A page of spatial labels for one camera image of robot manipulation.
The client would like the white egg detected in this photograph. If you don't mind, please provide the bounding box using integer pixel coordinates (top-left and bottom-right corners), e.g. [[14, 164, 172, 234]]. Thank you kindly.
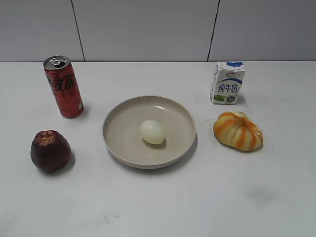
[[140, 120, 165, 145]]

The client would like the beige round plate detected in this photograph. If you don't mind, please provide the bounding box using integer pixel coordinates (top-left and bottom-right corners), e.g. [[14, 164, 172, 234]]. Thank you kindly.
[[103, 96, 197, 169]]

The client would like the orange striped pumpkin bread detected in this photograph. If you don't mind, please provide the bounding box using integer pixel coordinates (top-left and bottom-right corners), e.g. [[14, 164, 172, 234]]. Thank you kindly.
[[213, 112, 264, 152]]

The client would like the white blue milk carton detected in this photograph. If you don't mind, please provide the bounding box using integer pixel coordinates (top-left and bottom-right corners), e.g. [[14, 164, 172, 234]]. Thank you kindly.
[[210, 61, 245, 105]]

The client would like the red soda can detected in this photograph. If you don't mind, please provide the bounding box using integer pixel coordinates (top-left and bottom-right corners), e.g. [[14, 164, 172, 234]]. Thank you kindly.
[[43, 55, 84, 118]]

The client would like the dark red apple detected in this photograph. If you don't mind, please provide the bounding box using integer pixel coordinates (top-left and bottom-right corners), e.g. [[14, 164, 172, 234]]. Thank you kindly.
[[30, 130, 72, 173]]

